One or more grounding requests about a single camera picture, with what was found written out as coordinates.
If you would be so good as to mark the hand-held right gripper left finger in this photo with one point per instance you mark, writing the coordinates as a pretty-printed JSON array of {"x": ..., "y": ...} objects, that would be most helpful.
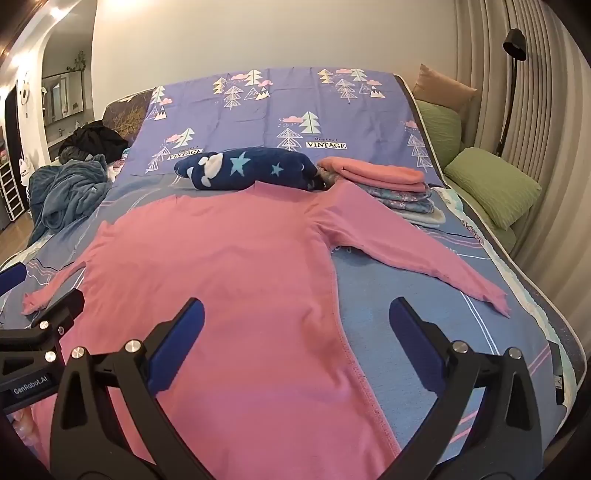
[{"x": 184, "y": 332}]

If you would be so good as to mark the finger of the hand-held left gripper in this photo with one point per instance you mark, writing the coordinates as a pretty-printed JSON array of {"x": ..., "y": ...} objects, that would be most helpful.
[
  {"x": 62, "y": 314},
  {"x": 11, "y": 278}
]

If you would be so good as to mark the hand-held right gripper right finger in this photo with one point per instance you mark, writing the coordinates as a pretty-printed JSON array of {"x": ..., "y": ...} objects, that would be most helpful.
[{"x": 411, "y": 341}]

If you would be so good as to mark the pink long-sleeved shirt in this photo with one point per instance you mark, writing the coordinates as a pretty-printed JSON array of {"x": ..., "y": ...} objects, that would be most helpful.
[{"x": 221, "y": 277}]

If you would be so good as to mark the black clothes pile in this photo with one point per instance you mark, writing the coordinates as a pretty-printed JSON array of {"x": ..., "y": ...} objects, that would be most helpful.
[{"x": 97, "y": 138}]

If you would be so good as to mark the blue striped bedsheet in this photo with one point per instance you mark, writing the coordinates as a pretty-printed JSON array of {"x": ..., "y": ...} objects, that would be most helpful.
[{"x": 406, "y": 286}]

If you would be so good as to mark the blue-grey fleece blanket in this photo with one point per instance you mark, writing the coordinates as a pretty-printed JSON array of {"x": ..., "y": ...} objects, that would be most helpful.
[{"x": 69, "y": 194}]

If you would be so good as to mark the light blue folded garment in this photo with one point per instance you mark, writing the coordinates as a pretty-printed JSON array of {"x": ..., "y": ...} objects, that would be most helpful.
[{"x": 422, "y": 216}]

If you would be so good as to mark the mattress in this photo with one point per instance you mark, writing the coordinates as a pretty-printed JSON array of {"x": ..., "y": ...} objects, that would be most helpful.
[{"x": 531, "y": 295}]

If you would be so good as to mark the floral white cloth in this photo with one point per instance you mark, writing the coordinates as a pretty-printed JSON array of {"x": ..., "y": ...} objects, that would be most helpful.
[{"x": 117, "y": 170}]

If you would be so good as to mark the navy star print rolled blanket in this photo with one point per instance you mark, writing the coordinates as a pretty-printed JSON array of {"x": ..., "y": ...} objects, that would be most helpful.
[{"x": 249, "y": 170}]

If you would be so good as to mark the green pillow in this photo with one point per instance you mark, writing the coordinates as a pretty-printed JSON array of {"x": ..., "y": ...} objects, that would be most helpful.
[
  {"x": 438, "y": 129},
  {"x": 494, "y": 184}
]

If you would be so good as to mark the brown patterned pillow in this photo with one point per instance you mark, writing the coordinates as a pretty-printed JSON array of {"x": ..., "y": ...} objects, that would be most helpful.
[{"x": 124, "y": 115}]

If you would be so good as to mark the hanging green plant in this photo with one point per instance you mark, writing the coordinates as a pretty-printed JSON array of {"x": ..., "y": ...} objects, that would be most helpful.
[{"x": 79, "y": 61}]

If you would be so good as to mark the purple tree print sheet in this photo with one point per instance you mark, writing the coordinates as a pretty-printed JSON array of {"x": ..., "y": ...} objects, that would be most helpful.
[{"x": 277, "y": 106}]

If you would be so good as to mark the beige curtain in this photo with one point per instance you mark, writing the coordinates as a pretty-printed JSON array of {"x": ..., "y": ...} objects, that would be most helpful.
[{"x": 554, "y": 138}]

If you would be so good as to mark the tan pillow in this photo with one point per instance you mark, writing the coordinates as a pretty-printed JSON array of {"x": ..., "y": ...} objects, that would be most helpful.
[{"x": 443, "y": 87}]

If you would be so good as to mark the black floor lamp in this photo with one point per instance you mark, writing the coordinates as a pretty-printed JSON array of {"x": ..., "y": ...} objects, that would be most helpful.
[{"x": 515, "y": 44}]

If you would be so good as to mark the wall mirror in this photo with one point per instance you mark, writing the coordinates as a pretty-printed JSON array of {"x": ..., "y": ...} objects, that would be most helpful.
[{"x": 62, "y": 99}]

